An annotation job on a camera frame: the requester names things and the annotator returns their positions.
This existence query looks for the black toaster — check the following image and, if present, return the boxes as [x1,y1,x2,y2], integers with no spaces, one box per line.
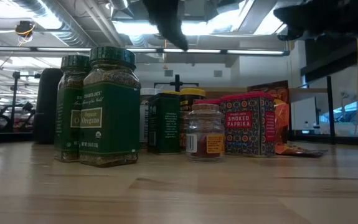
[34,68,64,144]

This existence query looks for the black background stand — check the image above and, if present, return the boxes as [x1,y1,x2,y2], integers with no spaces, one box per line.
[10,70,42,133]

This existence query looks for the orange taco seasoning packet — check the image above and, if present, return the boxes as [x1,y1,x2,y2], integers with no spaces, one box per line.
[275,142,328,158]
[247,80,291,144]

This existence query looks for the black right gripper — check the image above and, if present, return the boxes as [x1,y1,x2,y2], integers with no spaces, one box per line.
[273,0,358,37]

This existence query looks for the white background cabinet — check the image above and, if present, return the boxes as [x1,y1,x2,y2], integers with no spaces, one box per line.
[290,96,320,131]

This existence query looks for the black yellow ceiling device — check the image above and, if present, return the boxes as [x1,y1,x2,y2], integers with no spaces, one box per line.
[14,20,36,43]

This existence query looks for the long ceiling light bar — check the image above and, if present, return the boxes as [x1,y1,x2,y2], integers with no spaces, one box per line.
[0,46,291,57]

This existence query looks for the green black pepper tin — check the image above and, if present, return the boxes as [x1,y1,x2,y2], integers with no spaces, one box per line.
[147,92,181,155]

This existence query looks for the white-lid bagel seasoning jar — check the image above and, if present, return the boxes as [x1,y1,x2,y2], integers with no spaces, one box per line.
[139,88,161,149]

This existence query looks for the green-lid oregano glass jar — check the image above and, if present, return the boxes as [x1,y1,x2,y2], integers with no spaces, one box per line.
[54,55,91,162]
[78,46,141,168]

